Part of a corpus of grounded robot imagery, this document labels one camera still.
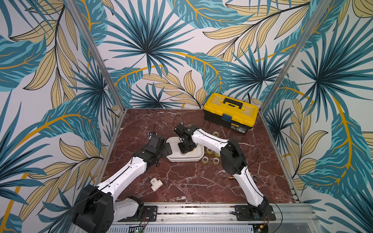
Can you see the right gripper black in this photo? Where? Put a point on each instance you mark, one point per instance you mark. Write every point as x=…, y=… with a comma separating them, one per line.
x=186, y=144

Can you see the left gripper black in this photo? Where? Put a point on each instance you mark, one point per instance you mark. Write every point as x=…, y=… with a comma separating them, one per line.
x=165, y=152

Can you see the white plastic storage box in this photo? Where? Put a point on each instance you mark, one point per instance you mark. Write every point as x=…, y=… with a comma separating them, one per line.
x=193, y=156

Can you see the transparent tape roll four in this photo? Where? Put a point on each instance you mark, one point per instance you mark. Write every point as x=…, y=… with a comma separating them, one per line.
x=209, y=151

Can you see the transparent tape roll seven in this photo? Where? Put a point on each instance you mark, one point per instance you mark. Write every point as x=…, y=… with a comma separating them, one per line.
x=216, y=161

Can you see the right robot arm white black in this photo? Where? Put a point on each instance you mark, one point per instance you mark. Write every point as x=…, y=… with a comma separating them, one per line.
x=233, y=162

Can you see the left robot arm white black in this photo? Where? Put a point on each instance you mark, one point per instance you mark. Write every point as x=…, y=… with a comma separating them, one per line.
x=96, y=209

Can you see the transparent tape roll six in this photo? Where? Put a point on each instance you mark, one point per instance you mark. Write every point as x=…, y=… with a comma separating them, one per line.
x=205, y=160

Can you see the white pipe tee fitting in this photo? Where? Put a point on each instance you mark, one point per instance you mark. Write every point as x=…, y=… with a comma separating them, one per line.
x=155, y=184

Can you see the yellow black toolbox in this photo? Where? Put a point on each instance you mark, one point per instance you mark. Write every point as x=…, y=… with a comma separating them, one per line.
x=230, y=113

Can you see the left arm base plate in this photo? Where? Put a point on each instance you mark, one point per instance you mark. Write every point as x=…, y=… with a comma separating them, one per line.
x=147, y=213

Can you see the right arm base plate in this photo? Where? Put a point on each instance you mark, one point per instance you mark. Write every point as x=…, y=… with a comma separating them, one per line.
x=249, y=213

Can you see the aluminium front rail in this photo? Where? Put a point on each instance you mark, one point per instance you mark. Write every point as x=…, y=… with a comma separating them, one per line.
x=218, y=218

